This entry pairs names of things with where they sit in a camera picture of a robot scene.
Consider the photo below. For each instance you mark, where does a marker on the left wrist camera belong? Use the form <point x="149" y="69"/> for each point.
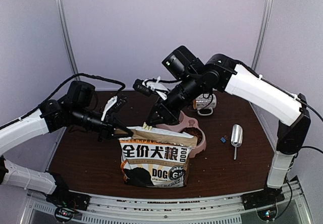
<point x="113" y="105"/>

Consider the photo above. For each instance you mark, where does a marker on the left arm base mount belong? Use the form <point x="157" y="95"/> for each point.
<point x="68" y="205"/>

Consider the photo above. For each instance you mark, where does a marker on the white patterned mug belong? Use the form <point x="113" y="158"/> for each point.
<point x="204" y="104"/>

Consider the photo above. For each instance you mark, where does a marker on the pink double pet bowl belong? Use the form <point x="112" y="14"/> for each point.
<point x="190" y="126"/>

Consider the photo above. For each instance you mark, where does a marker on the left aluminium frame post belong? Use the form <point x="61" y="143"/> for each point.
<point x="66" y="37"/>

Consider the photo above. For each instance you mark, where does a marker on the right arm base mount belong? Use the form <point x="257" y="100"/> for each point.
<point x="265" y="202"/>

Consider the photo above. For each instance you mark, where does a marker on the brown dog kibble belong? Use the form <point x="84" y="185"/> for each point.
<point x="195" y="134"/>

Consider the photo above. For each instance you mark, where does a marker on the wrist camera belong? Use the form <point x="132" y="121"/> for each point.
<point x="113" y="105"/>
<point x="151" y="86"/>

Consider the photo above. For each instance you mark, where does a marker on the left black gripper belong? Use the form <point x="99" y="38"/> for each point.
<point x="107" y="129"/>

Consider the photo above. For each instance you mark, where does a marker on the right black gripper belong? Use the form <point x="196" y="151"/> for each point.
<point x="167" y="115"/>

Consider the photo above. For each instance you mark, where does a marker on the gold binder clip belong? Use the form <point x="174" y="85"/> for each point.
<point x="146" y="126"/>

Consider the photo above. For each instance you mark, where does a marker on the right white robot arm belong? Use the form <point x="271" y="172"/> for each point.
<point x="224" y="74"/>

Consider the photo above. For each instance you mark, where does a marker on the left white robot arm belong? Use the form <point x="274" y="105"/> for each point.
<point x="70" y="110"/>

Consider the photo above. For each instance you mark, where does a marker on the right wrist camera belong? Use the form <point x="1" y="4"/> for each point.
<point x="151" y="86"/>

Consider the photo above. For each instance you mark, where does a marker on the blue binder clip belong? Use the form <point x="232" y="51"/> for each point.
<point x="224" y="139"/>

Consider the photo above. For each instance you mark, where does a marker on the aluminium frame post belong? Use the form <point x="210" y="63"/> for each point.
<point x="66" y="37"/>
<point x="266" y="15"/>

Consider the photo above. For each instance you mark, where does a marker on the metal food scoop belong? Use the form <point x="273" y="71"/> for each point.
<point x="236" y="138"/>

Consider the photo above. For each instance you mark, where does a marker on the dog food bag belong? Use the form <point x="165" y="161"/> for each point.
<point x="157" y="158"/>

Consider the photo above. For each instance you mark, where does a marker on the right aluminium frame post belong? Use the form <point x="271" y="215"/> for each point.
<point x="266" y="15"/>

